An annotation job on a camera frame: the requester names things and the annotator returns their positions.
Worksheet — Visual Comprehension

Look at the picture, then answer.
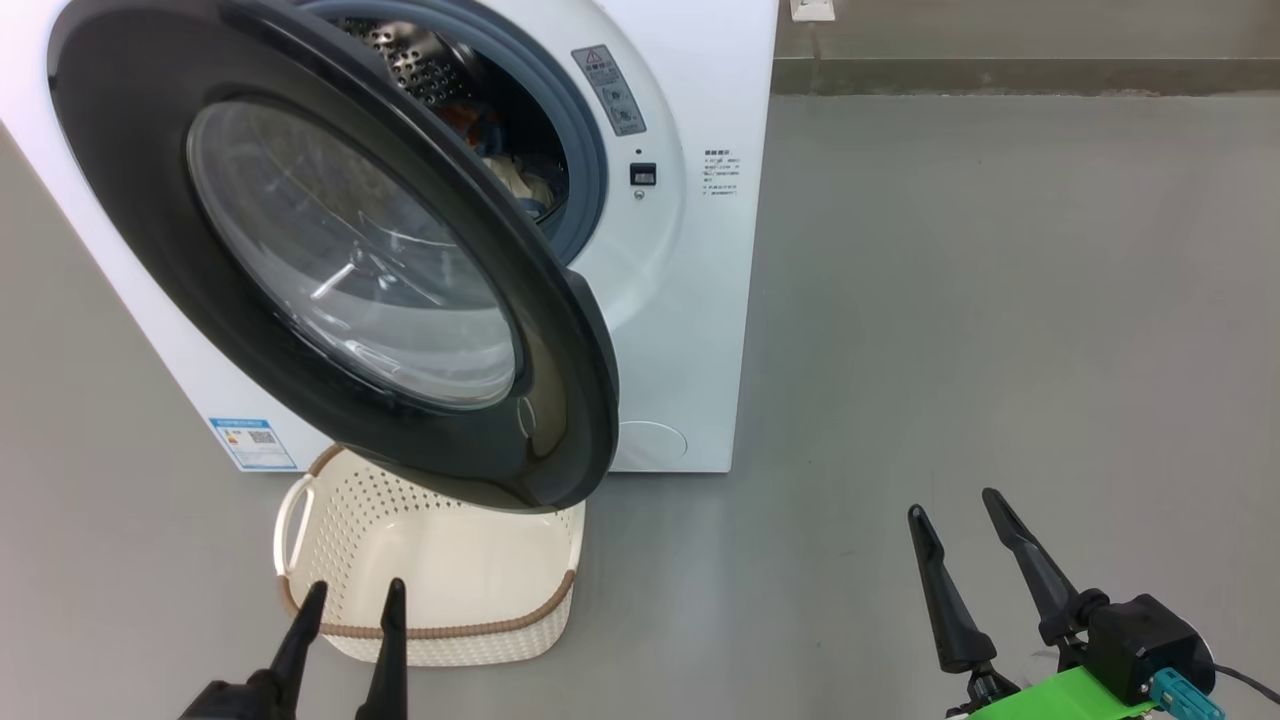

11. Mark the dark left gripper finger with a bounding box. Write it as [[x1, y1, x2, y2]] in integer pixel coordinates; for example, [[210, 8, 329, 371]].
[[355, 578, 409, 720], [265, 580, 329, 693]]

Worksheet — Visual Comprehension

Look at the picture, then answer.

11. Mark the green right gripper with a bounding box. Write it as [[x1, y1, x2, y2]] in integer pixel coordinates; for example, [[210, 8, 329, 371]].
[[907, 488, 1161, 720]]

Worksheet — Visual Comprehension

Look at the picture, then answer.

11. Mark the cream printed garment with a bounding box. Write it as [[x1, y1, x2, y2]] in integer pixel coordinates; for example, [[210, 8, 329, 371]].
[[483, 152, 556, 213]]

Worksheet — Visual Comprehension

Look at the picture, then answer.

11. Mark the black round glass washer door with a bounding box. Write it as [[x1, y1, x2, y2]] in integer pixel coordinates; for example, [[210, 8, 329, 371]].
[[47, 0, 621, 513]]

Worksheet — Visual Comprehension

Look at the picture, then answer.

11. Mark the blue cartoon print garment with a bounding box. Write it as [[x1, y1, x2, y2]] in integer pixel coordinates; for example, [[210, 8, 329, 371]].
[[437, 98, 506, 156]]

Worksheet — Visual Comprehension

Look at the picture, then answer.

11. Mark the cream perforated laundry basket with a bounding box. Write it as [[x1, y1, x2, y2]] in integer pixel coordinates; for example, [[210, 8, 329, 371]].
[[273, 443, 587, 668]]

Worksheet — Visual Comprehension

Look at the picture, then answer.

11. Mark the white front-load washing machine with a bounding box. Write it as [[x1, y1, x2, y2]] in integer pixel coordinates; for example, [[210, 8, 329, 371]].
[[0, 0, 781, 474]]

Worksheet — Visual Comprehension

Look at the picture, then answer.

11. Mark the blue white energy label sticker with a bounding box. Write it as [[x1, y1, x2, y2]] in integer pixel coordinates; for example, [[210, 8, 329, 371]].
[[209, 417, 299, 471]]

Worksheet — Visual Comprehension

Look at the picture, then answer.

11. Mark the grey warning sticker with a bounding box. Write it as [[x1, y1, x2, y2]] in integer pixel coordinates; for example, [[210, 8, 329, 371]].
[[571, 45, 647, 137]]

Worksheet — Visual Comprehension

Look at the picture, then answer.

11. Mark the teal camera cable connector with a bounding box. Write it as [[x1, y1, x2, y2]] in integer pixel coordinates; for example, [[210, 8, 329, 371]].
[[1148, 668, 1226, 720]]

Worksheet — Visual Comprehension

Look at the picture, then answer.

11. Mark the thin black cable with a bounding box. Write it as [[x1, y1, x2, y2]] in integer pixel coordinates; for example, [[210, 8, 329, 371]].
[[1212, 663, 1280, 704]]

